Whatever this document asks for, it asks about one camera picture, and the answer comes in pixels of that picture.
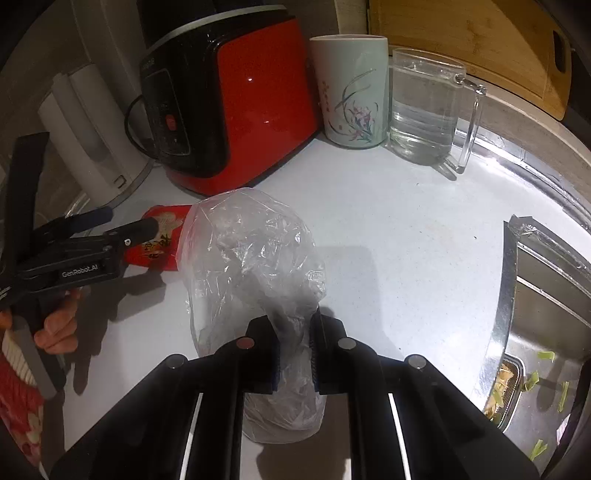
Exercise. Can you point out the person's left hand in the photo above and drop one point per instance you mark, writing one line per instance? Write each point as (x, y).
(57, 323)

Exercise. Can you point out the metal food container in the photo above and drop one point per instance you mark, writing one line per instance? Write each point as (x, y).
(503, 383)

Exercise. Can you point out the floral ceramic mug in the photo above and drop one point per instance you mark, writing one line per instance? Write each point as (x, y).
(346, 83)

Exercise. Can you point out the wooden cutting board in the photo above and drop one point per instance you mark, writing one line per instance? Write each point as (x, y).
(485, 37)

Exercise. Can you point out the stainless steel sink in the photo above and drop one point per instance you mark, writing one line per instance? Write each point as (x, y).
(545, 314)

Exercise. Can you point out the red snack packet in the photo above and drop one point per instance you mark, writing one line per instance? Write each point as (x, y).
(159, 249)

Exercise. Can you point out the person's left forearm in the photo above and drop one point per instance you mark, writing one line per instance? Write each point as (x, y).
(14, 415)

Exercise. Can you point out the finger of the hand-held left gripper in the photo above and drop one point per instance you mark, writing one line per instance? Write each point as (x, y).
(138, 228)
(92, 218)

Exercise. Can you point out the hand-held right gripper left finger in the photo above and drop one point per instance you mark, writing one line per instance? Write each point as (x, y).
(263, 355)

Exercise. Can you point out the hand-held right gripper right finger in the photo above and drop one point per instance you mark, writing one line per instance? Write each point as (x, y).
(325, 355)

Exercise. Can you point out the scattered green vegetable scraps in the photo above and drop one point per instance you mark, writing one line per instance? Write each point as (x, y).
(531, 381)

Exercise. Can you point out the clear glass mug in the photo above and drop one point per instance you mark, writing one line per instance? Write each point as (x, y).
(420, 115)

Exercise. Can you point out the clear plastic bag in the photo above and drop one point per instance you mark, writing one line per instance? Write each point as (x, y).
(240, 249)

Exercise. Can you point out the white electric kettle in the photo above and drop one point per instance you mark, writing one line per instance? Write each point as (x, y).
(92, 138)

